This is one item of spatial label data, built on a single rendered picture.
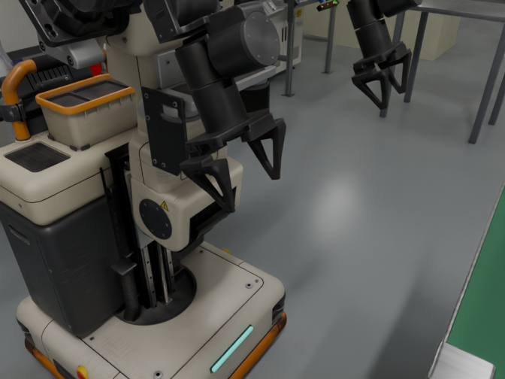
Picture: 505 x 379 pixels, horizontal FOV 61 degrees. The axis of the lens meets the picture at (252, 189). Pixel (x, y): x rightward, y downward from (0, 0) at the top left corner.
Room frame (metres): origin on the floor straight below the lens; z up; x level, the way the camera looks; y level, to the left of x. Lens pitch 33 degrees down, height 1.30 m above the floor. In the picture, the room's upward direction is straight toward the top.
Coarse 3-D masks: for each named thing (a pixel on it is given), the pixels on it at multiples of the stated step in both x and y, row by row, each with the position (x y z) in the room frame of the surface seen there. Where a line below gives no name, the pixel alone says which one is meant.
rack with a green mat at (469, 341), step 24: (504, 192) 0.54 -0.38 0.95; (504, 216) 0.48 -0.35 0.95; (480, 240) 0.43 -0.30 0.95; (504, 240) 0.43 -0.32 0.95; (480, 264) 0.38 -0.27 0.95; (504, 264) 0.38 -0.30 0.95; (480, 288) 0.34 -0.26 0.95; (504, 288) 0.34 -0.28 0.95; (456, 312) 0.31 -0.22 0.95; (480, 312) 0.31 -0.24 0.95; (504, 312) 0.31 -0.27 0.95; (456, 336) 0.28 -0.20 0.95; (480, 336) 0.28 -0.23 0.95; (504, 336) 0.28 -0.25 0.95; (432, 360) 0.15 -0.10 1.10; (456, 360) 0.14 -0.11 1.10; (480, 360) 0.14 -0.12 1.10; (504, 360) 0.25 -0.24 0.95
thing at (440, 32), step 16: (304, 16) 5.41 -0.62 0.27; (320, 16) 5.29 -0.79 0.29; (336, 16) 5.17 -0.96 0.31; (384, 16) 4.85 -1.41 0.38; (416, 16) 4.65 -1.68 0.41; (432, 16) 4.56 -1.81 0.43; (448, 16) 4.64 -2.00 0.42; (304, 32) 5.40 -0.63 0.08; (320, 32) 5.28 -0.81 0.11; (336, 32) 5.16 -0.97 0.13; (352, 32) 5.04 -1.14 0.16; (416, 32) 4.63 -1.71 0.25; (432, 32) 4.54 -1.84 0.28; (448, 32) 4.78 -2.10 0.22; (432, 48) 4.52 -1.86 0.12; (448, 48) 4.93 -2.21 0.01
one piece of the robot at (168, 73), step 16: (176, 48) 0.77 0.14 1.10; (160, 64) 0.73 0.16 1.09; (176, 64) 0.76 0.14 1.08; (160, 80) 0.73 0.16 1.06; (176, 80) 0.76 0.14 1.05; (240, 80) 0.78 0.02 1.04; (256, 80) 0.81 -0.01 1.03; (144, 96) 0.73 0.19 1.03; (160, 96) 0.70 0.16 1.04; (176, 96) 0.69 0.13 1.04; (256, 96) 0.90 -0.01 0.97; (144, 112) 0.74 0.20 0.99; (160, 112) 0.71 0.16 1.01; (176, 112) 0.68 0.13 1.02; (192, 112) 0.69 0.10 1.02; (160, 128) 0.71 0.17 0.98; (176, 128) 0.68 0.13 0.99; (160, 144) 0.71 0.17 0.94; (176, 144) 0.69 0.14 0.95; (160, 160) 0.72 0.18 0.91; (176, 160) 0.69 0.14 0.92
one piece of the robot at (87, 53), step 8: (40, 40) 0.69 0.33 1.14; (88, 40) 0.67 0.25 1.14; (40, 48) 0.69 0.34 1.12; (48, 48) 0.68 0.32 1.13; (56, 48) 0.67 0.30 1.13; (64, 48) 0.65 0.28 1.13; (72, 48) 0.65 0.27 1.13; (80, 48) 0.66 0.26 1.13; (88, 48) 0.66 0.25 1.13; (96, 48) 0.67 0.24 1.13; (56, 56) 0.67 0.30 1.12; (64, 56) 0.66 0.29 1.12; (72, 56) 0.64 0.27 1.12; (80, 56) 0.65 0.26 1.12; (88, 56) 0.65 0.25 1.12; (96, 56) 0.66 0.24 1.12; (72, 64) 0.65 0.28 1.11; (80, 64) 0.64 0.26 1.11; (88, 64) 0.65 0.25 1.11
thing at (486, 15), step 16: (432, 0) 3.16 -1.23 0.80; (448, 0) 3.16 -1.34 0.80; (464, 0) 3.16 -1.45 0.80; (400, 16) 3.02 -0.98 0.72; (464, 16) 2.75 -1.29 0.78; (480, 16) 2.69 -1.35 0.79; (496, 16) 2.63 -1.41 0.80; (400, 32) 3.02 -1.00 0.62; (416, 48) 3.33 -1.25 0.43; (416, 64) 3.33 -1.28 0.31; (496, 64) 2.58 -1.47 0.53; (384, 112) 3.01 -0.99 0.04; (480, 112) 2.58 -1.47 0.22; (496, 112) 2.88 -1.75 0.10; (480, 128) 2.59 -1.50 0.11
